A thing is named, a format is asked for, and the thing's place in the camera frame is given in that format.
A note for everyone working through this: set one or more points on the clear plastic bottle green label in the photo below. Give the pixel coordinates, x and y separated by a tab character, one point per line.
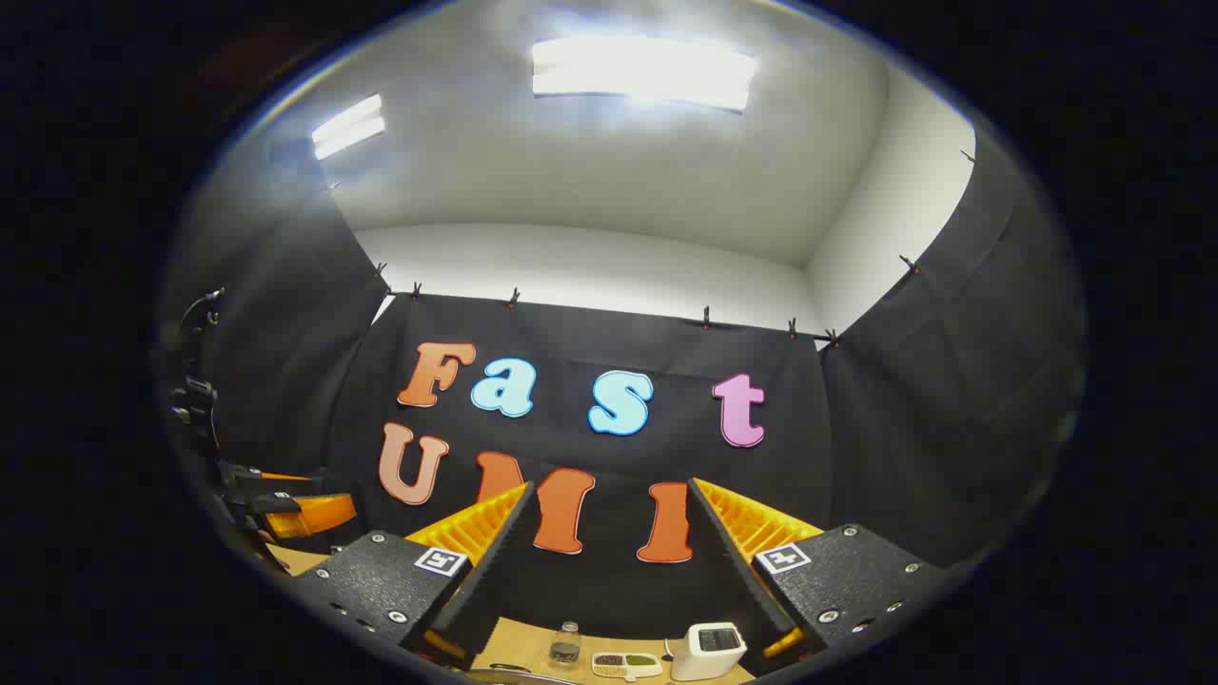
565	652

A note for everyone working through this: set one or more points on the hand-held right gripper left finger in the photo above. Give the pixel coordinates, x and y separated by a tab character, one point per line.
490	580

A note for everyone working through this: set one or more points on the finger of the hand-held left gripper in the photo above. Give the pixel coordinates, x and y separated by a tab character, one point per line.
319	514
285	477

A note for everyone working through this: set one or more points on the rectangular ceiling light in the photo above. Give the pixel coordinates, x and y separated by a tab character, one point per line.
642	74
348	126

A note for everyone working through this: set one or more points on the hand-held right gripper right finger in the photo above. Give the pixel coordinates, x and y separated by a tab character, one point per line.
737	571

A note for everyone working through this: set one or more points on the white divided plate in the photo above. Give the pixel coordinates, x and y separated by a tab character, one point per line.
653	672

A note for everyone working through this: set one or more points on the white toaster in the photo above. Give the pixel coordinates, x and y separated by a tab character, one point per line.
704	661

